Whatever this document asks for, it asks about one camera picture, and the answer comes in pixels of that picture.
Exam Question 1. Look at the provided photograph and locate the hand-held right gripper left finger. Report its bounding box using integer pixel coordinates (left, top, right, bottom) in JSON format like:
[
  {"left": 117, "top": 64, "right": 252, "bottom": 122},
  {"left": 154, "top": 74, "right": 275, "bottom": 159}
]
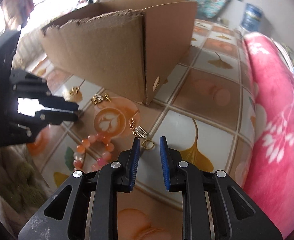
[{"left": 18, "top": 137, "right": 140, "bottom": 240}]

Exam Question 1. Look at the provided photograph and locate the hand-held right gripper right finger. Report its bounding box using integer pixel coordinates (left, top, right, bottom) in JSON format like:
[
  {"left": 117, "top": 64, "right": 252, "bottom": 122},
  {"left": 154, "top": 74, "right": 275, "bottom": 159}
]
[{"left": 159, "top": 135, "right": 283, "bottom": 240}]

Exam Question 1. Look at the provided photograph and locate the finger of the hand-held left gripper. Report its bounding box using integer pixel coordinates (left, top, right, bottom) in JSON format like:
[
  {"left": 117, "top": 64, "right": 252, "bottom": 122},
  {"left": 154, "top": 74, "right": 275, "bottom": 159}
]
[
  {"left": 10, "top": 70, "right": 79, "bottom": 113},
  {"left": 12, "top": 110, "right": 80, "bottom": 143}
]

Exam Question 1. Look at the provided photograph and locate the gold chain silver charm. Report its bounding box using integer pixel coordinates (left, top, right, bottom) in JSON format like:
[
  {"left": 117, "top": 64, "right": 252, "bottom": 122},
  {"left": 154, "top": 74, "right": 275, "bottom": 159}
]
[{"left": 129, "top": 118, "right": 147, "bottom": 138}]

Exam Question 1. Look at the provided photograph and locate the gold chain cluster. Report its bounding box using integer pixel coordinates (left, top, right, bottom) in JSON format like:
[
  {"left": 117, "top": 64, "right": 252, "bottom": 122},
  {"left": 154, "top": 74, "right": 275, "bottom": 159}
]
[{"left": 91, "top": 93, "right": 111, "bottom": 105}]

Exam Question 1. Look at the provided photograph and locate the orange bead bracelet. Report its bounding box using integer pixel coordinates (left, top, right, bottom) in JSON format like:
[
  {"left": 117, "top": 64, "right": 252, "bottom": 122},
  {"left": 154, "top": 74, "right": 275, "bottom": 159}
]
[{"left": 72, "top": 133, "right": 115, "bottom": 170}]

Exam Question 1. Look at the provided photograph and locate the brown cardboard box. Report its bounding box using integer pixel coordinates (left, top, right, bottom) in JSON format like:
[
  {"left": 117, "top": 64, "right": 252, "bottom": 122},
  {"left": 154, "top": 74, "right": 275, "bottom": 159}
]
[{"left": 41, "top": 0, "right": 198, "bottom": 105}]

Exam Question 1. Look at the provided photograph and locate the leaf print tablecloth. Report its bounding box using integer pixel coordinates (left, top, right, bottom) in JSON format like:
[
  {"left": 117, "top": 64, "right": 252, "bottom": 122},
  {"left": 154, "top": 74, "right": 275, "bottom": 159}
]
[{"left": 19, "top": 17, "right": 258, "bottom": 240}]

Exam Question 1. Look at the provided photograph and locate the green fluffy cloth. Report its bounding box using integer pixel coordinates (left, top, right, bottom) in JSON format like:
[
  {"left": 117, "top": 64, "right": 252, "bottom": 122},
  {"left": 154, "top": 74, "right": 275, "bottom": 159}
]
[{"left": 0, "top": 162, "right": 52, "bottom": 205}]

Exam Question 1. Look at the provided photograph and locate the pink floral blanket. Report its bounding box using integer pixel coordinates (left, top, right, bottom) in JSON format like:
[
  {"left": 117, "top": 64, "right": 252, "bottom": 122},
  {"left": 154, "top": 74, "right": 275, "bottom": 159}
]
[{"left": 242, "top": 31, "right": 294, "bottom": 240}]

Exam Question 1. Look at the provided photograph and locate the grey green patterned cloth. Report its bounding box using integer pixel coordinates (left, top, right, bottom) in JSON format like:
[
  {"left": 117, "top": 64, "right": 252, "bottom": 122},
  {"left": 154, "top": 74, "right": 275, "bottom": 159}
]
[{"left": 275, "top": 40, "right": 294, "bottom": 68}]

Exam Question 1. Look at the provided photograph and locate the blue water jug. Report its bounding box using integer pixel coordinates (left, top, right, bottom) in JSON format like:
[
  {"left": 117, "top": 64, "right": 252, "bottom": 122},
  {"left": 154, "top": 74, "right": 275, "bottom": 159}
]
[{"left": 241, "top": 3, "right": 264, "bottom": 32}]

